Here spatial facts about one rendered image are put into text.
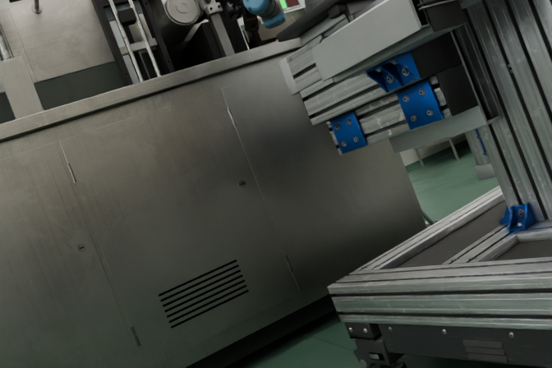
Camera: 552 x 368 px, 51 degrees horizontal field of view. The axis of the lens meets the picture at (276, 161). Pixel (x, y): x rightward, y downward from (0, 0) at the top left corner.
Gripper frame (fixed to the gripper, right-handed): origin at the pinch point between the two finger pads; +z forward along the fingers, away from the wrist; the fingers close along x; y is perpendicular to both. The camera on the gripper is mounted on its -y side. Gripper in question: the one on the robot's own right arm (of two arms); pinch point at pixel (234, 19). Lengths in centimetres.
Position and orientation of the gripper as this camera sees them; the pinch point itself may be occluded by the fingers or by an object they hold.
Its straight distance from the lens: 221.1
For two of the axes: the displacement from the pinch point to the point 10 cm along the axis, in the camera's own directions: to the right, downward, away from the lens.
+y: -3.6, -9.3, 0.0
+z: -3.5, 1.4, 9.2
